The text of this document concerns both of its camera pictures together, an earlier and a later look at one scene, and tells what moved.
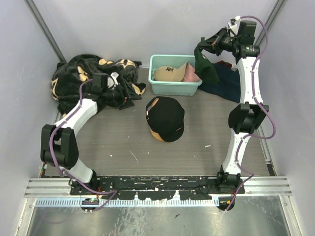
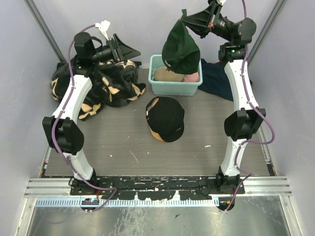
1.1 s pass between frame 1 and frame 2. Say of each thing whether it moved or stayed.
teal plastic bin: stayed
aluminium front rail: stayed
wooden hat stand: stayed
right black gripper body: moved
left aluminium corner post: stayed
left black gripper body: moved
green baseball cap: moved
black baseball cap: stayed
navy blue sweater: stayed
